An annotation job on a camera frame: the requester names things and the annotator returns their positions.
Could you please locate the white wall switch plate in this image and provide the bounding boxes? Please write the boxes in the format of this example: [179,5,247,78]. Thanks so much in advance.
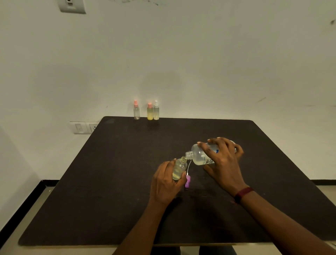
[69,121,89,135]

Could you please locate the person's left forearm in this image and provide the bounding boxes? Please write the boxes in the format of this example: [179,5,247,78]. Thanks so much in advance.
[112,198,170,255]

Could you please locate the small clear spray bottle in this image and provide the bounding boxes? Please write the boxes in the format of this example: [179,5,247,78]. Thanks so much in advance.
[172,156,188,181]

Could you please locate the person's left hand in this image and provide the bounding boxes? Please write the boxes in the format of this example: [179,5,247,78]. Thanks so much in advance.
[149,158,188,207]

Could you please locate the person's right forearm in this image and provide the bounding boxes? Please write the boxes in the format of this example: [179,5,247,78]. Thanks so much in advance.
[239,190,336,255]

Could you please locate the person's right hand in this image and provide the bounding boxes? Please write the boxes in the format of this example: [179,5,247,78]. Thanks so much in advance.
[197,137,249,197]

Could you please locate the purple spray cap with tube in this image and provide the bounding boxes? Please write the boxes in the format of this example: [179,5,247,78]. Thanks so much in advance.
[184,160,192,189]

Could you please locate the white wall outlet plate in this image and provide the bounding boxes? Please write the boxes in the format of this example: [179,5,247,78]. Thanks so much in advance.
[57,0,87,15]

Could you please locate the person's dark trousers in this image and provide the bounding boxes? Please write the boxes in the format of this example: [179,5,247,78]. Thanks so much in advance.
[150,245,237,255]

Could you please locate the maroon wristband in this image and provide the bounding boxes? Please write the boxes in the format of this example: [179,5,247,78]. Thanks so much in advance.
[233,187,254,205]

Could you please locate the large clear plastic bottle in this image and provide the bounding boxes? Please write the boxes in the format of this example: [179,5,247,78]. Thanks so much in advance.
[185,140,236,166]

